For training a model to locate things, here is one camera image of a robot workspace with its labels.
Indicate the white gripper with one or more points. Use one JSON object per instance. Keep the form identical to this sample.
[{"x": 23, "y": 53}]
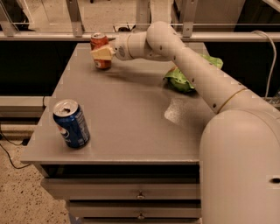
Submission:
[{"x": 120, "y": 49}]

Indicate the orange coke can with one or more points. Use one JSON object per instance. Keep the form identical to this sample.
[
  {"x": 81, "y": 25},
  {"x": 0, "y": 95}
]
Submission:
[{"x": 98, "y": 40}]

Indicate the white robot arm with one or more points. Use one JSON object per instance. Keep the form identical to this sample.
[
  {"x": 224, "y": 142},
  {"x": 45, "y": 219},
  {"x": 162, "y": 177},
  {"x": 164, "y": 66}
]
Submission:
[{"x": 239, "y": 151}]

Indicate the blue pepsi can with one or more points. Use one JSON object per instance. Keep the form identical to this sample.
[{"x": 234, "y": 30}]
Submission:
[{"x": 71, "y": 123}]

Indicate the metal railing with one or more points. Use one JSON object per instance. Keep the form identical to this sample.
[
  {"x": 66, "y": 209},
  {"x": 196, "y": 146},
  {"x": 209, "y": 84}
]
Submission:
[{"x": 194, "y": 20}]

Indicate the grey drawer cabinet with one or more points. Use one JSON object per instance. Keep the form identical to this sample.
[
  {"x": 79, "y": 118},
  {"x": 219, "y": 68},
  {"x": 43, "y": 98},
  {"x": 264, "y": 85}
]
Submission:
[{"x": 139, "y": 129}]

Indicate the upper grey drawer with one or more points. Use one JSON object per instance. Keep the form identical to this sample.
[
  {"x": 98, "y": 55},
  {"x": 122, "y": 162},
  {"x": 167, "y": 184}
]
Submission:
[{"x": 120, "y": 189}]

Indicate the grey drawer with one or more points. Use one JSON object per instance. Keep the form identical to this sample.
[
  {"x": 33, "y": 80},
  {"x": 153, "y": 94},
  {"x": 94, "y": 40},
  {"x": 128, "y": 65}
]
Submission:
[
  {"x": 120, "y": 189},
  {"x": 134, "y": 209}
]

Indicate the lower grey drawer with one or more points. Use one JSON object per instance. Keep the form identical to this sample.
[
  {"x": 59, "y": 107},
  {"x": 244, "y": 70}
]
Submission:
[{"x": 134, "y": 209}]

